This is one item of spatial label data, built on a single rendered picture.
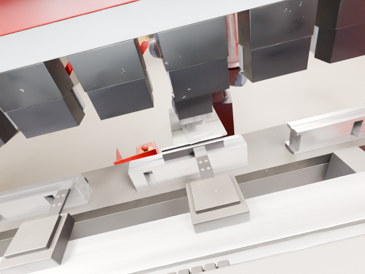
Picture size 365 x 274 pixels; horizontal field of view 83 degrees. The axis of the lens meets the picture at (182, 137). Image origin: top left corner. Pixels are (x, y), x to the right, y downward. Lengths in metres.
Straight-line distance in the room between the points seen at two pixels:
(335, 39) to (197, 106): 0.36
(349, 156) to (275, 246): 0.45
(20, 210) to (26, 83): 0.48
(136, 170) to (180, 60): 0.37
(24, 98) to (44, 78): 0.07
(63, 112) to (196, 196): 0.38
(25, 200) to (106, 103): 0.47
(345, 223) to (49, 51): 0.68
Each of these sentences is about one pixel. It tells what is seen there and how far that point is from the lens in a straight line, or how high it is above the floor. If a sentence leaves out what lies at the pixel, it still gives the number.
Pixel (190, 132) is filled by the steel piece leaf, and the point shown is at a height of 1.00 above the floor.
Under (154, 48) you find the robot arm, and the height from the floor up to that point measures 1.22.
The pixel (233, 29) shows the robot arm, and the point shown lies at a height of 1.19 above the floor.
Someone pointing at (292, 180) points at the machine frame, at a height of 0.78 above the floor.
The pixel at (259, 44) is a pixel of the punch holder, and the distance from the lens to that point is 0.55.
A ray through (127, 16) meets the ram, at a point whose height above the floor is 1.38.
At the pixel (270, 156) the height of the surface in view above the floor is 0.87.
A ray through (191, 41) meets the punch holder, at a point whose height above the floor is 1.31.
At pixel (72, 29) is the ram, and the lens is 0.52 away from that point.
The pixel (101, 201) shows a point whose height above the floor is 0.87.
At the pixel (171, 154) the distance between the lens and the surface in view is 0.66.
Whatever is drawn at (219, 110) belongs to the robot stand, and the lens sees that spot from 1.35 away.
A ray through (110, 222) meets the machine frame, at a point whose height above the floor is 0.79.
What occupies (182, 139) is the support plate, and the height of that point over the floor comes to 1.00.
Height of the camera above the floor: 1.41
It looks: 35 degrees down
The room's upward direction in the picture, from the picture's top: 14 degrees counter-clockwise
